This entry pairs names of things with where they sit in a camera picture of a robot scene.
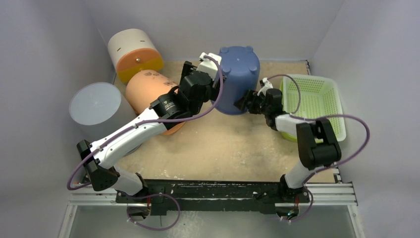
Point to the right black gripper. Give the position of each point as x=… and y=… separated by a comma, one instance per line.
x=248, y=102

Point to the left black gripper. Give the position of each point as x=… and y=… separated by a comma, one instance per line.
x=213, y=90

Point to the blue plastic bucket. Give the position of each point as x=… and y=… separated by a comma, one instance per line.
x=241, y=67

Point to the white mesh basket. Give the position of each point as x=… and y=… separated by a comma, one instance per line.
x=314, y=95

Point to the orange capybara bucket blue rim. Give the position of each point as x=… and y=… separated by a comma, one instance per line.
x=145, y=87

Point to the large grey plastic bucket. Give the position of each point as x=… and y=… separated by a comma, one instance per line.
x=99, y=109

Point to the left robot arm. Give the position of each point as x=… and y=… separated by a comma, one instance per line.
x=100, y=157

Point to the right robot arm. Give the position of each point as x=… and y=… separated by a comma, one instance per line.
x=317, y=144

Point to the white mini drawer cabinet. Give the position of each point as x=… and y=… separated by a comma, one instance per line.
x=132, y=51

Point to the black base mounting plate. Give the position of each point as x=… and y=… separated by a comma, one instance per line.
x=163, y=195

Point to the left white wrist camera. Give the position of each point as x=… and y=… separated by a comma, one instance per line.
x=208, y=66

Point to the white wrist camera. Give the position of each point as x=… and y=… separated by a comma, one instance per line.
x=208, y=66
x=265, y=85

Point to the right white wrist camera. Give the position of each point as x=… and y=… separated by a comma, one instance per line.
x=265, y=85

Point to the aluminium frame rail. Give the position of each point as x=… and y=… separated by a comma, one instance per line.
x=319, y=194

